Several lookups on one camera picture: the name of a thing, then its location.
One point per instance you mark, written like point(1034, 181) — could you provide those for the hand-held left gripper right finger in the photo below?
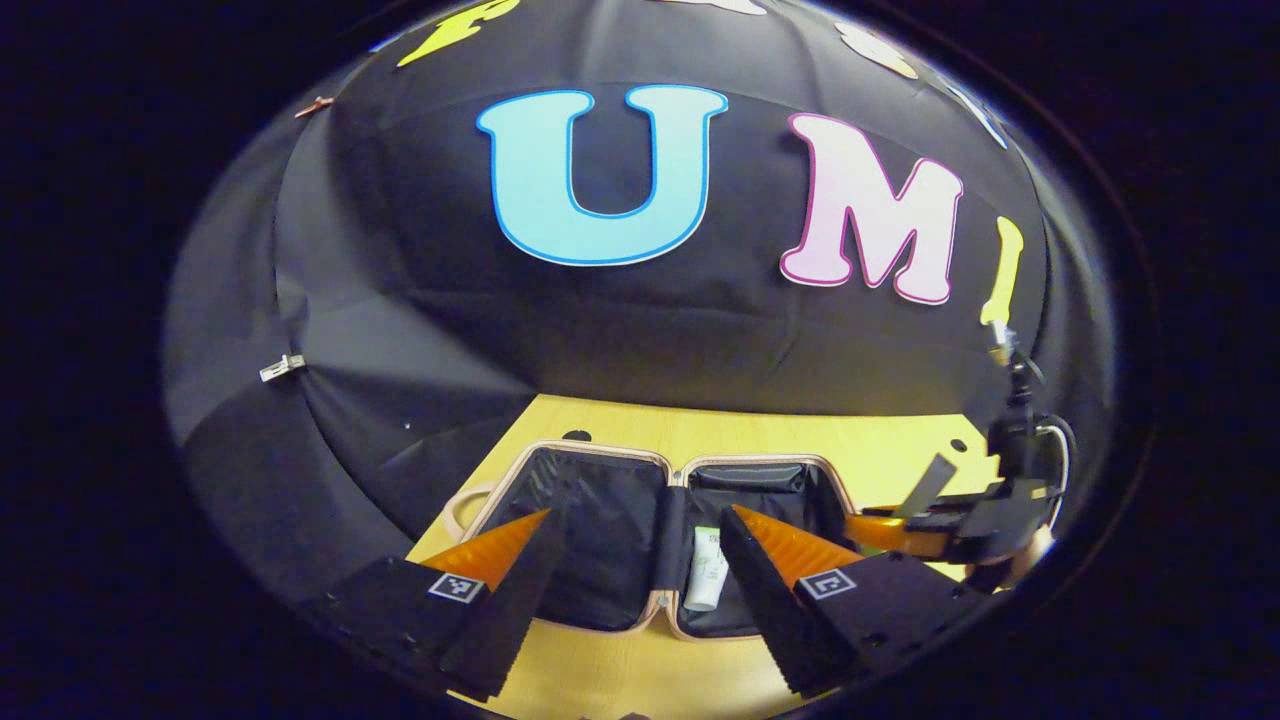
point(760, 590)

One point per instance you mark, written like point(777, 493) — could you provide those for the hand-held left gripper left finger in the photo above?
point(520, 590)

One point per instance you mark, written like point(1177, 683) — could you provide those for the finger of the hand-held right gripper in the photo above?
point(930, 485)
point(890, 535)

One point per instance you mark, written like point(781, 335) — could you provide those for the green and white skin care tube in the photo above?
point(705, 570)

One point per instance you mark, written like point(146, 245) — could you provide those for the pink suitcase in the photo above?
point(610, 540)

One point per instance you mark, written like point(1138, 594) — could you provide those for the black backdrop cloth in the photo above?
point(700, 340)

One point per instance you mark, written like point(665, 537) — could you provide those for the silver metal clip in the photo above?
point(283, 368)

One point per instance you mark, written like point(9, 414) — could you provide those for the red metal clip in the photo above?
point(315, 106)

